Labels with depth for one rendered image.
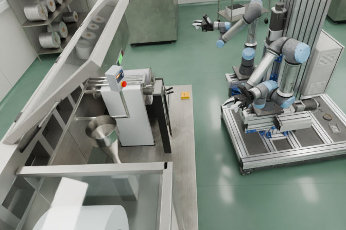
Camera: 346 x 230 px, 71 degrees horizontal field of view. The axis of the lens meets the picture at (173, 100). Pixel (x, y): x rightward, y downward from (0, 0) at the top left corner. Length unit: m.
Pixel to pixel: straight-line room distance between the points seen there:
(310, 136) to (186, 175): 1.64
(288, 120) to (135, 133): 1.28
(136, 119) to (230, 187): 1.37
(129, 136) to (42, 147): 0.72
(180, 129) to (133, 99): 0.54
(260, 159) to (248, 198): 0.39
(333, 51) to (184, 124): 1.28
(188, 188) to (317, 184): 1.57
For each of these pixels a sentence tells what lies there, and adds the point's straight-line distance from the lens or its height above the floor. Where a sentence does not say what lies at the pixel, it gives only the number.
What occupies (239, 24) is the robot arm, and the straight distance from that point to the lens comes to 2.28.
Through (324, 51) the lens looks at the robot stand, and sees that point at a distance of 2.21.
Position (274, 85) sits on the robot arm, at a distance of 2.04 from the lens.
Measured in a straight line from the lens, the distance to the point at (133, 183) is 0.85.
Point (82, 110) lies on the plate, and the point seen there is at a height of 1.39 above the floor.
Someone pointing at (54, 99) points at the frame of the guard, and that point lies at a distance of 0.81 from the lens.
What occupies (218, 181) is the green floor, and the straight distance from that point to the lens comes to 2.64.
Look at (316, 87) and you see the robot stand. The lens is 2.44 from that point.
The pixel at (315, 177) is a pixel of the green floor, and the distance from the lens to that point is 2.88.
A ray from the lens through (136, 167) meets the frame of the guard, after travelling 0.86.
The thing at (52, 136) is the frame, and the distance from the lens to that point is 1.31.
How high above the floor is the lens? 2.30
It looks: 42 degrees down
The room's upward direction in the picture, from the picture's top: 8 degrees counter-clockwise
